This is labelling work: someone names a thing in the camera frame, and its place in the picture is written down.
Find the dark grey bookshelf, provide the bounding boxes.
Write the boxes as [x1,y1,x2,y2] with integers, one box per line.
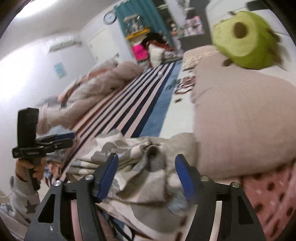
[179,0,213,47]

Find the dark clothes pile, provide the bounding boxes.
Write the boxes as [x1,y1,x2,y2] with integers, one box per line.
[141,32,171,49]

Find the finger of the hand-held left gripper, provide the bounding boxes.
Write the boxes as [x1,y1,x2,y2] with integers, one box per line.
[44,138,74,152]
[35,133,75,144]

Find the yellow shelf rack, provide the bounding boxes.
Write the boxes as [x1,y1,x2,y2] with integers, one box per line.
[125,28,149,40]

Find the round wall clock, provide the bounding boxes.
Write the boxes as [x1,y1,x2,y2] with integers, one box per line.
[103,11,117,25]

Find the light blue wall poster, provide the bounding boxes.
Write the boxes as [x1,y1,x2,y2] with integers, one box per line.
[54,62,67,79]

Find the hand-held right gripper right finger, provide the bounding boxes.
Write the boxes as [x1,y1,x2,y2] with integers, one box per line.
[175,154,266,241]

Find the person's left forearm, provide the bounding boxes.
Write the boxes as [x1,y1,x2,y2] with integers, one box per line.
[0,176,42,224]

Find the floral pillow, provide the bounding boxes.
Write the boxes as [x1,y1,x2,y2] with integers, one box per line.
[182,45,220,70]

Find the person's left hand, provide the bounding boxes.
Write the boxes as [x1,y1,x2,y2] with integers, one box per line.
[15,159,47,181]

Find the glass display case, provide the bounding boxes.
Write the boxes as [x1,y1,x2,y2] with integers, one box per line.
[122,14,142,33]

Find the white puffer jacket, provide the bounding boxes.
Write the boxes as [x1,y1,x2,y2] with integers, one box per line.
[148,43,167,66]

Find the pink striped quilt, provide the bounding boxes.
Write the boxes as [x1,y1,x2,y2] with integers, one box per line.
[37,59,145,135]

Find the teal curtain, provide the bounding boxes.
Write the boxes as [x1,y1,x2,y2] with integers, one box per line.
[115,0,171,47]

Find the green avocado plush toy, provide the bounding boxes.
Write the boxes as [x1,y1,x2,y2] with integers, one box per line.
[211,10,289,70]

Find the white door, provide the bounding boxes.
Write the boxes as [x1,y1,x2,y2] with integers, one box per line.
[87,28,130,67]

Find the pink dotted bed sheet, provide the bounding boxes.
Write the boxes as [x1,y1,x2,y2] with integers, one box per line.
[240,162,296,241]

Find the white bed headboard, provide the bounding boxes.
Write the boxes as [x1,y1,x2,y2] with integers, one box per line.
[205,0,296,86]

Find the cream grey patterned pants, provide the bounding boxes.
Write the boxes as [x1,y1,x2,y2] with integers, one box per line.
[66,130,199,232]

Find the pink knit pillow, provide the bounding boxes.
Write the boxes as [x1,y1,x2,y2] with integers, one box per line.
[191,52,296,180]

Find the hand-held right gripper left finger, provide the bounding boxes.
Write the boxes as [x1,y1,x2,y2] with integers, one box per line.
[24,153,119,241]

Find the white air conditioner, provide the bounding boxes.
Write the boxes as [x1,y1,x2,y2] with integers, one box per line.
[48,35,82,52]

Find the striped printed blanket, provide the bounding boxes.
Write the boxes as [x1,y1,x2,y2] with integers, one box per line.
[44,59,197,241]

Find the stack of folded clothes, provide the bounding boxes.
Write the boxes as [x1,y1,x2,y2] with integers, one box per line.
[43,152,70,186]

